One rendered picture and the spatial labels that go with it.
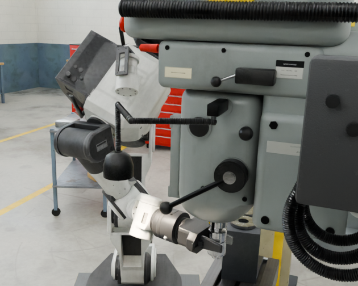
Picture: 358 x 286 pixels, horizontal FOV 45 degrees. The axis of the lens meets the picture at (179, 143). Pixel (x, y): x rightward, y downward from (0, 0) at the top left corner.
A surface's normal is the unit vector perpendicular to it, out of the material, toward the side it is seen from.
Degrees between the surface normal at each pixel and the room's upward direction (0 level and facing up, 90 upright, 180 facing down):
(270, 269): 0
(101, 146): 87
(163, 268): 0
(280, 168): 90
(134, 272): 104
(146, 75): 58
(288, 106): 90
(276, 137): 90
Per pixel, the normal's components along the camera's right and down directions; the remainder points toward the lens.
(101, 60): 0.04, -0.28
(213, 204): -0.33, 0.53
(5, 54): 0.94, 0.11
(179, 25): -0.34, 0.24
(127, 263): 0.04, -0.73
